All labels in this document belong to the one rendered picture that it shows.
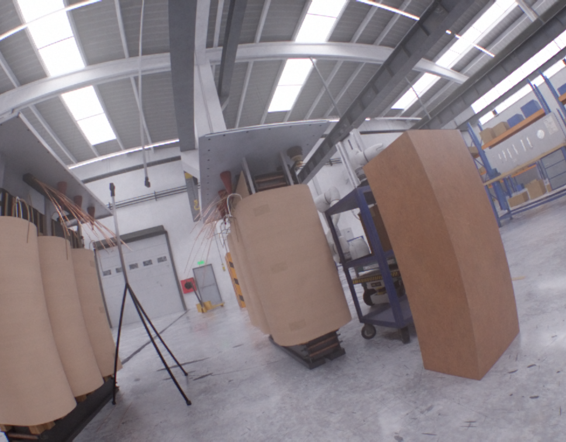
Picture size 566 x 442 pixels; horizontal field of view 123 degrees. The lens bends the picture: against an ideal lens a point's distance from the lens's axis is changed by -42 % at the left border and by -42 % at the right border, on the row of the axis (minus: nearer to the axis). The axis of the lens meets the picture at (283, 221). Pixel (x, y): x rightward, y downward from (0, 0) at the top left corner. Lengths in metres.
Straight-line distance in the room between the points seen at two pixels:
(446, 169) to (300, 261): 0.89
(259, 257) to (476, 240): 1.07
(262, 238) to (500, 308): 1.19
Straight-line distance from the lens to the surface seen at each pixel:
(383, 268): 1.38
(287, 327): 1.46
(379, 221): 1.64
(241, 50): 11.87
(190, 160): 7.96
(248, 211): 1.49
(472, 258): 0.98
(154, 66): 11.02
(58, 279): 1.74
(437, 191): 0.91
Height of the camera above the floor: 0.62
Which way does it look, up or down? 10 degrees up
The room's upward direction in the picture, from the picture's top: 18 degrees counter-clockwise
